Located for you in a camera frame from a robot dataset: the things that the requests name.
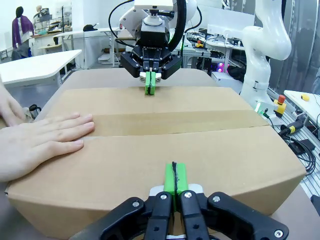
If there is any black power adapter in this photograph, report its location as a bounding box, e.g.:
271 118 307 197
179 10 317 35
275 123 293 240
289 139 316 155

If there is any white flat panel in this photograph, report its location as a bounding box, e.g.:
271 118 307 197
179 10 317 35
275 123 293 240
206 6 256 36

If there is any large white table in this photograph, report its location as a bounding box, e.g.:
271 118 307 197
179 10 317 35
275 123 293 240
0 49 83 89

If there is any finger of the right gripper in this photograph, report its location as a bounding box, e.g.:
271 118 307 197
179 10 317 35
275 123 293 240
120 51 151 96
149 53 183 96

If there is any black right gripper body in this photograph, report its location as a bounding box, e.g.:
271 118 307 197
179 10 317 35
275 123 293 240
131 31 174 74

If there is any mannequin with purple shawl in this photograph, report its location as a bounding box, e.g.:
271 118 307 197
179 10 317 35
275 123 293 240
11 6 35 51

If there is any brown cardboard box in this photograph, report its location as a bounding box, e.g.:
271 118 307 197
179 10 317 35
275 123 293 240
4 85 308 240

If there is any person's right hand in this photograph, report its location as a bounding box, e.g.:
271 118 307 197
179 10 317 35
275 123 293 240
0 112 96 183

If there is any brown packing tape strip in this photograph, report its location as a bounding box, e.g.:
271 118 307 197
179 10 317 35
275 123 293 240
84 109 270 138

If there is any black braided cable sleeve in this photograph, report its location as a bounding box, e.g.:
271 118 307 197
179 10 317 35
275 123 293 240
167 0 188 52

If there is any small white side table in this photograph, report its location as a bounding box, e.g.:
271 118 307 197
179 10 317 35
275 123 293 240
283 89 320 127

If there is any computer with pink lights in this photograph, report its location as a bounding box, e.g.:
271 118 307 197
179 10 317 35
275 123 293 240
209 61 231 74

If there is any yellow emergency stop box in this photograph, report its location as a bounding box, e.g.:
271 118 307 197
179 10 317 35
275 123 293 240
273 94 288 116

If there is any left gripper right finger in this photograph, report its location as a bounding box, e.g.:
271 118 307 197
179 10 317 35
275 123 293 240
174 161 290 240

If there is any white height-adjustable desk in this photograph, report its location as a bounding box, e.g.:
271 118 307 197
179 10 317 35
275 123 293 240
53 26 123 69

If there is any white equipment box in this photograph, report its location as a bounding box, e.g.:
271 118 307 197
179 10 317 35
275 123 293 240
211 72 245 95

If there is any yellow black cable connector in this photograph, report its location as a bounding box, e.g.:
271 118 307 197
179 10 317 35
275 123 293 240
279 117 307 137

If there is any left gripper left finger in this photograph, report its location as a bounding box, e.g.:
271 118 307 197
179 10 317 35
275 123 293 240
71 161 179 240

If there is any person's left hand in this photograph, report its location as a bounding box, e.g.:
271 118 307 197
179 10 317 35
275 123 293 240
0 74 27 127

